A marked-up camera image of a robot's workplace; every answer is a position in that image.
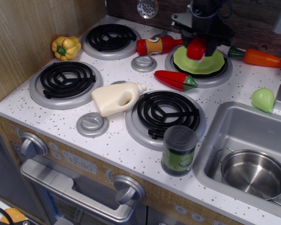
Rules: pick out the stove burner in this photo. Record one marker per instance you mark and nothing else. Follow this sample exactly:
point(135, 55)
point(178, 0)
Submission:
point(110, 42)
point(204, 81)
point(156, 111)
point(65, 85)

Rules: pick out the stainless steel pot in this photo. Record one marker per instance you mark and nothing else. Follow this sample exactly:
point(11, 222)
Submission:
point(251, 171)

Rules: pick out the silver top knob back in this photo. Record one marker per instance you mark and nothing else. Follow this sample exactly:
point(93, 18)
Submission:
point(144, 64)

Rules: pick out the back right stove burner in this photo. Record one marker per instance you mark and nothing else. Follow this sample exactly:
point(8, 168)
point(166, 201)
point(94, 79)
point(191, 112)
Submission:
point(204, 81)

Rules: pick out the yellow toy bell pepper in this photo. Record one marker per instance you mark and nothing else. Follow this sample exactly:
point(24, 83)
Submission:
point(66, 48)

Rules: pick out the silver top knob middle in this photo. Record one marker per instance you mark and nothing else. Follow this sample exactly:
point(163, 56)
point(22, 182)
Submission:
point(118, 82)

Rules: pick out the red toy chili pepper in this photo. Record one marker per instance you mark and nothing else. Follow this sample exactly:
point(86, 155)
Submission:
point(176, 80)

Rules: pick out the silver oven knob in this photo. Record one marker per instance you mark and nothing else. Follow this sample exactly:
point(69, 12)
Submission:
point(127, 189)
point(32, 146)

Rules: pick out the back left stove burner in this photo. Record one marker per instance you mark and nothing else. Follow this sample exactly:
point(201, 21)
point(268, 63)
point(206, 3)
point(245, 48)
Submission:
point(110, 42)

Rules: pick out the red toy ketchup bottle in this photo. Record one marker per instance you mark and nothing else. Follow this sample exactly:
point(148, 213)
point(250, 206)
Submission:
point(156, 45)

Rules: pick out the green labelled toy can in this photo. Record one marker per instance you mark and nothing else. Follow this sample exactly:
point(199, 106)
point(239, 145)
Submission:
point(179, 143)

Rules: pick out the cream toy detergent bottle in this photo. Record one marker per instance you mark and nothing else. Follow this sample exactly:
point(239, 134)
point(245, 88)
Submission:
point(116, 98)

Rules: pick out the yellow object bottom left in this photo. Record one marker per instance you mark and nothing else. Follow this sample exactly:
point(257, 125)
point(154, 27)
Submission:
point(15, 215)

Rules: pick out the hanging silver strainer spoon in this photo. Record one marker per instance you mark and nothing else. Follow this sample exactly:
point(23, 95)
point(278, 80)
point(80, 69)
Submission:
point(147, 8)

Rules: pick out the silver oven door handle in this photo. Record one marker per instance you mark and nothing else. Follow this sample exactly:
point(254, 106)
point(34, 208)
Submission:
point(69, 203)

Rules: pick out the green toy plate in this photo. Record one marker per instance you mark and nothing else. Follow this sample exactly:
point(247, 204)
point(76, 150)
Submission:
point(207, 66)

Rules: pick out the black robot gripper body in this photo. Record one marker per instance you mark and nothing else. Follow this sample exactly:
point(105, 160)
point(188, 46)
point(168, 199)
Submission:
point(206, 26)

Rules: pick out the front left stove burner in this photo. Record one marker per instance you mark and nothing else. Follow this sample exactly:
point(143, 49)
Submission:
point(65, 85)

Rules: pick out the front right stove burner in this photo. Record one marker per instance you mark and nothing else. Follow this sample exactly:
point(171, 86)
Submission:
point(156, 111)

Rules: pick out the orange toy carrot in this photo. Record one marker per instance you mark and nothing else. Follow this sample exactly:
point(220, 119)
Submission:
point(255, 57)

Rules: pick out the silver oven knob right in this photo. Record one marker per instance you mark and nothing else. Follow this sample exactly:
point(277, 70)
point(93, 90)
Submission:
point(127, 189)

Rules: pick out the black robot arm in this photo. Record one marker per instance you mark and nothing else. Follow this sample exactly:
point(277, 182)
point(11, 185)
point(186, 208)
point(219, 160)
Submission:
point(223, 8)

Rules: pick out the silver top knob front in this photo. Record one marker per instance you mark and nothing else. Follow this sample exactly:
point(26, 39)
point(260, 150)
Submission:
point(92, 125)

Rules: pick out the green toy pear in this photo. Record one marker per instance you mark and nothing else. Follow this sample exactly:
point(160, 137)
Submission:
point(263, 99)

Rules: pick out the silver oven knob left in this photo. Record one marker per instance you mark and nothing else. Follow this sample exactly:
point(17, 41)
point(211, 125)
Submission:
point(32, 146)

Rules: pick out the silver sink basin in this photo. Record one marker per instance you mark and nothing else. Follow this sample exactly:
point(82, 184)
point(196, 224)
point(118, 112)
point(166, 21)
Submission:
point(235, 127)

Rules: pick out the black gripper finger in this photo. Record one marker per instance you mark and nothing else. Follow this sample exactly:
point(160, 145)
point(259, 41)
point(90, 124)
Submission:
point(187, 36)
point(212, 45)

